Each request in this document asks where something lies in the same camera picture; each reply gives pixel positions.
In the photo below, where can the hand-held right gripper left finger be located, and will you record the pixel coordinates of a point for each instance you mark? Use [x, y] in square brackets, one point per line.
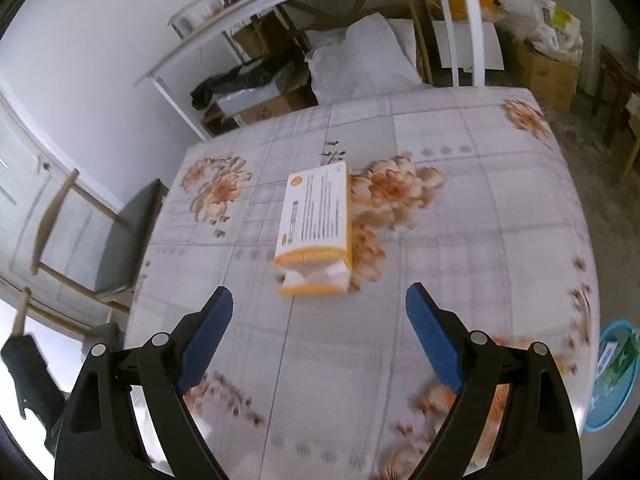
[205, 340]

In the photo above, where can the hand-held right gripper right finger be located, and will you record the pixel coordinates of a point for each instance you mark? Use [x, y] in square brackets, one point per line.
[435, 340]

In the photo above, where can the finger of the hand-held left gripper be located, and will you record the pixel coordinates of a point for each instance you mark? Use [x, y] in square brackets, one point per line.
[30, 375]

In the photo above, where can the yellow white paper box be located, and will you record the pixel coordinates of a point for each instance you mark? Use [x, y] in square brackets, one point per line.
[315, 220]

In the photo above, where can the blue plastic basket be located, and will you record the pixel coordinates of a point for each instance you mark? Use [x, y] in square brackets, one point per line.
[612, 400]

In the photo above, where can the floral plastic tablecloth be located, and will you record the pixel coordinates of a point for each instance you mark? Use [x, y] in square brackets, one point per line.
[450, 260]

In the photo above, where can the dark seat chair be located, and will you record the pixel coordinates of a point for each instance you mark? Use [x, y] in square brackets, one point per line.
[120, 240]

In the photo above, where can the brown cardboard box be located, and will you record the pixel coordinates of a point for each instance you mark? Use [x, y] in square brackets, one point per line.
[260, 37]
[270, 107]
[545, 77]

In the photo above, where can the black plastic bag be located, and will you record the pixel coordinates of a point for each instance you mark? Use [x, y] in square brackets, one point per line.
[235, 82]

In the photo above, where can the white stuffed sack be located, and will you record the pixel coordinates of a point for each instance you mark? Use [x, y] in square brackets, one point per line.
[360, 55]

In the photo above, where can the white cardboard box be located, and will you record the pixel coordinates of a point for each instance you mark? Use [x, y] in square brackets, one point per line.
[492, 47]

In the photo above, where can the dark wooden stool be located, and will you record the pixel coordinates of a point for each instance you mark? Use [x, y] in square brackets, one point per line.
[612, 85]

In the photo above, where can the white side table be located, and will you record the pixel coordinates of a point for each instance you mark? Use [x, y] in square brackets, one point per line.
[467, 20]

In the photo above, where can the white plastic bag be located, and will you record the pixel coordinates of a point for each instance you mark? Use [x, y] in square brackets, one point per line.
[535, 30]

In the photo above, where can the white green printed sack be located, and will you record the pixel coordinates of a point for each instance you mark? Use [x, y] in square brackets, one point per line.
[565, 25]

